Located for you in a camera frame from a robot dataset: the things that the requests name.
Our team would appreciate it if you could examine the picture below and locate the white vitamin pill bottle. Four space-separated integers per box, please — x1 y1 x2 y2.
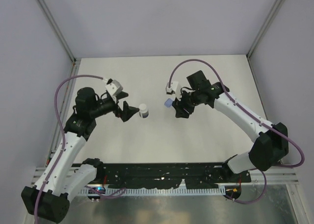
139 104 149 118

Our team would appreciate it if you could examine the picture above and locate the aluminium frame post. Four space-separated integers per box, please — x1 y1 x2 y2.
246 0 286 59
36 0 77 63

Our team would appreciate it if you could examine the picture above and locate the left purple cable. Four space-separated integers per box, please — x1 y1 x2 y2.
33 74 108 224

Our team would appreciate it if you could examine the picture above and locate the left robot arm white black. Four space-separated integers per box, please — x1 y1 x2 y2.
21 84 139 223

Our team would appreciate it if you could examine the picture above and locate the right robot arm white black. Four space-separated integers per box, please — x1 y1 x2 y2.
166 71 288 182

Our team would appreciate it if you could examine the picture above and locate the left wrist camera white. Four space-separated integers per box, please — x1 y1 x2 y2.
105 79 123 103

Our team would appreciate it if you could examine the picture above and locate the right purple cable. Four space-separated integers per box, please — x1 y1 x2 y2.
169 58 306 205

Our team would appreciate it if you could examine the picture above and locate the right aluminium frame post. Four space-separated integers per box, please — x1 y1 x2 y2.
246 0 286 59

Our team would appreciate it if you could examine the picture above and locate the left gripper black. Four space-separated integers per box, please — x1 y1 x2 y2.
90 91 139 121

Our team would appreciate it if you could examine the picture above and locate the purple cable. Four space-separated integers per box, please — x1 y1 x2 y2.
33 74 108 224
169 58 306 205

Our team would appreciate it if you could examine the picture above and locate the left aluminium frame post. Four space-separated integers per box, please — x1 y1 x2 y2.
36 0 77 63

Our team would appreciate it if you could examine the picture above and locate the clear blue pill organizer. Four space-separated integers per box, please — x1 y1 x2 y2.
164 98 175 108

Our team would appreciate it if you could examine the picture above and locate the slotted grey cable duct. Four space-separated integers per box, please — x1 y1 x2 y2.
78 186 226 197

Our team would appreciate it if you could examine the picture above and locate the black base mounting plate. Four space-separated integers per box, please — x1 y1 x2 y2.
94 163 251 190

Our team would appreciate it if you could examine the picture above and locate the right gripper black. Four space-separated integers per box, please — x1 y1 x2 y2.
172 88 201 118

